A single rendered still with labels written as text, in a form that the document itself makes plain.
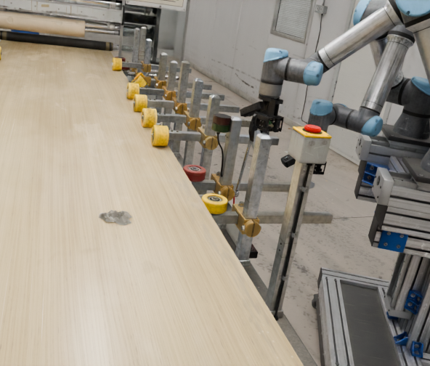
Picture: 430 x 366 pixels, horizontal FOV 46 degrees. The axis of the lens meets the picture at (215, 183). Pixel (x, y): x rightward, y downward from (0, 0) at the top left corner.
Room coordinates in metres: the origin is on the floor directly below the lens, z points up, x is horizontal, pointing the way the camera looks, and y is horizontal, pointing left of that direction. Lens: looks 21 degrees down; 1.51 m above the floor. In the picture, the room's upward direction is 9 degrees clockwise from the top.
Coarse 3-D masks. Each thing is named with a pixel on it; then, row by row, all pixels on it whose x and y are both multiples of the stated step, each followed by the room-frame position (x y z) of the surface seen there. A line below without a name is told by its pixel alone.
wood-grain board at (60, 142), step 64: (0, 64) 2.90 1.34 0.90; (64, 64) 3.20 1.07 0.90; (0, 128) 1.76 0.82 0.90; (64, 128) 1.88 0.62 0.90; (128, 128) 2.02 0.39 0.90; (0, 192) 1.23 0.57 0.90; (64, 192) 1.29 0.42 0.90; (128, 192) 1.36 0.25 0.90; (192, 192) 1.44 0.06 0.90; (0, 256) 0.92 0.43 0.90; (64, 256) 0.96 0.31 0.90; (128, 256) 1.00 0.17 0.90; (192, 256) 1.05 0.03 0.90; (0, 320) 0.72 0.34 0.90; (64, 320) 0.75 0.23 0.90; (128, 320) 0.78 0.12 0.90; (192, 320) 0.81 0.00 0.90; (256, 320) 0.84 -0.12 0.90
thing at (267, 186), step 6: (204, 180) 1.66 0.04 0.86; (210, 180) 1.67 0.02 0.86; (234, 180) 1.70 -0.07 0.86; (198, 186) 1.63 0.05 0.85; (204, 186) 1.64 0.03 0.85; (210, 186) 1.64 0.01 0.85; (234, 186) 1.67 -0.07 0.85; (240, 186) 1.68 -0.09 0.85; (246, 186) 1.69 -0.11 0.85; (264, 186) 1.72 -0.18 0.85; (270, 186) 1.72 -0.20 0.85; (276, 186) 1.73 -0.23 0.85; (282, 186) 1.74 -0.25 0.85; (288, 186) 1.75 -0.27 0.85
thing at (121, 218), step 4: (108, 212) 1.19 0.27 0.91; (112, 212) 1.18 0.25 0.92; (116, 212) 1.18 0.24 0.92; (120, 212) 1.20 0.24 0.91; (124, 212) 1.20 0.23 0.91; (128, 212) 1.20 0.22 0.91; (100, 216) 1.17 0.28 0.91; (104, 216) 1.17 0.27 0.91; (108, 216) 1.18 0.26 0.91; (112, 216) 1.18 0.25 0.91; (116, 216) 1.18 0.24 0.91; (120, 216) 1.17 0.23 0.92; (124, 216) 1.17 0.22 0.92; (128, 216) 1.19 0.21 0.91; (108, 220) 1.15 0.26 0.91; (112, 220) 1.16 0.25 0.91; (116, 220) 1.16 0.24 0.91; (120, 220) 1.16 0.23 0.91; (124, 220) 1.16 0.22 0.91; (128, 220) 1.17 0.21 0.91; (120, 224) 1.15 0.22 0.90; (124, 224) 1.15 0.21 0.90
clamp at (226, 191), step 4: (212, 176) 1.69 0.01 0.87; (216, 176) 1.69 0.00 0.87; (216, 180) 1.65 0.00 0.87; (216, 184) 1.64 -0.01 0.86; (220, 184) 1.61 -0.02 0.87; (216, 188) 1.63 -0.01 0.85; (220, 188) 1.60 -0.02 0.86; (224, 188) 1.60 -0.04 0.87; (228, 188) 1.59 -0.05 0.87; (232, 188) 1.62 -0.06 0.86; (216, 192) 1.63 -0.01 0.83; (220, 192) 1.59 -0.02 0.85; (224, 192) 1.59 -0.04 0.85; (228, 192) 1.60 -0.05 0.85; (232, 192) 1.60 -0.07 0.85; (224, 196) 1.59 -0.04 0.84; (228, 196) 1.59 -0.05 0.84; (232, 196) 1.60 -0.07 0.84; (228, 200) 1.60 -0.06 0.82
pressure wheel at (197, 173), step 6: (186, 168) 1.62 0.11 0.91; (192, 168) 1.63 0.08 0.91; (198, 168) 1.65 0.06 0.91; (204, 168) 1.65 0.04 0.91; (186, 174) 1.61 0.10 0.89; (192, 174) 1.60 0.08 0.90; (198, 174) 1.60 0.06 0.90; (204, 174) 1.62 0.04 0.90; (192, 180) 1.60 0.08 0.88; (198, 180) 1.60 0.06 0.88
